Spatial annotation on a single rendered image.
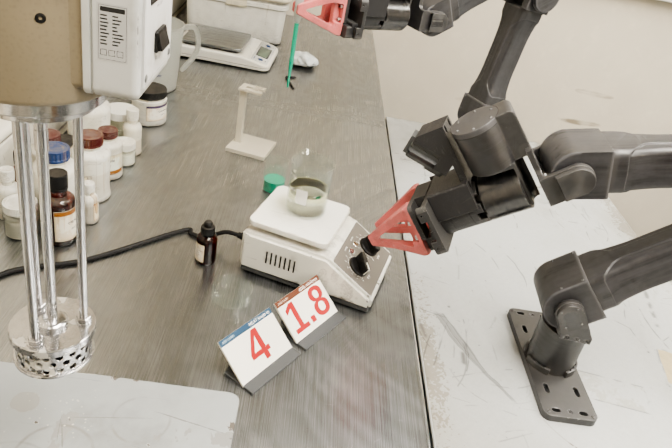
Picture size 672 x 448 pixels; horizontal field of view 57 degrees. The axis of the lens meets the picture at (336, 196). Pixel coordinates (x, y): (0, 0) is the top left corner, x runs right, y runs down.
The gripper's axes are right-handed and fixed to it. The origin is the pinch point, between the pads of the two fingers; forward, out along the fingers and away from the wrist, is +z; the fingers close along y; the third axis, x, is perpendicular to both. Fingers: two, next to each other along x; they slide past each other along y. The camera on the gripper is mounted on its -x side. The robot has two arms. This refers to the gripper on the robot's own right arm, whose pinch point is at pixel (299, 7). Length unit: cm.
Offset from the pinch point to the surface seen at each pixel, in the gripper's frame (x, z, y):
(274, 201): 24.0, 8.5, 16.8
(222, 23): 28, -22, -85
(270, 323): 29.9, 16.6, 35.0
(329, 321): 32.4, 7.3, 34.7
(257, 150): 31.8, -3.0, -13.3
